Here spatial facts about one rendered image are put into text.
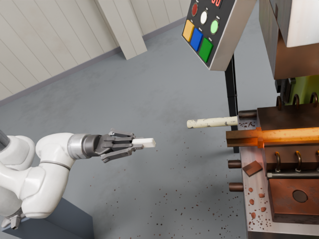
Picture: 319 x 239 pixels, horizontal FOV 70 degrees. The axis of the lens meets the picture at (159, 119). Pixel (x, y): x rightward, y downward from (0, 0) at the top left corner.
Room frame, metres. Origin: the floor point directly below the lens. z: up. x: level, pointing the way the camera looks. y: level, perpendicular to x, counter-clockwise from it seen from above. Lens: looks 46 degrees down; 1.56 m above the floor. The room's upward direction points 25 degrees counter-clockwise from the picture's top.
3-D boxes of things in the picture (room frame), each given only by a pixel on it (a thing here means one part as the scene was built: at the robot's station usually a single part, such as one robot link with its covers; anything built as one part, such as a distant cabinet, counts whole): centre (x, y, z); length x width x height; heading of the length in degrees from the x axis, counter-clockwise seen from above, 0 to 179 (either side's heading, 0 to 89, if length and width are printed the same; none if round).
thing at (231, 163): (0.34, -0.16, 0.87); 0.04 x 0.03 x 0.03; 63
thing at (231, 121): (0.69, -0.32, 0.62); 0.44 x 0.05 x 0.05; 63
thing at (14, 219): (0.76, 0.87, 0.63); 0.22 x 0.18 x 0.06; 179
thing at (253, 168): (0.28, -0.18, 0.92); 0.04 x 0.03 x 0.01; 95
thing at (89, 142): (0.55, 0.22, 1.00); 0.09 x 0.08 x 0.07; 63
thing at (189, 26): (0.98, -0.30, 1.01); 0.07 x 0.05 x 0.07; 178
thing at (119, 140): (0.53, 0.15, 1.00); 0.11 x 0.01 x 0.04; 64
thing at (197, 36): (0.88, -0.30, 1.01); 0.07 x 0.05 x 0.07; 178
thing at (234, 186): (0.28, -0.12, 0.87); 0.04 x 0.03 x 0.03; 63
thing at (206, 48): (0.78, -0.30, 1.01); 0.07 x 0.05 x 0.07; 178
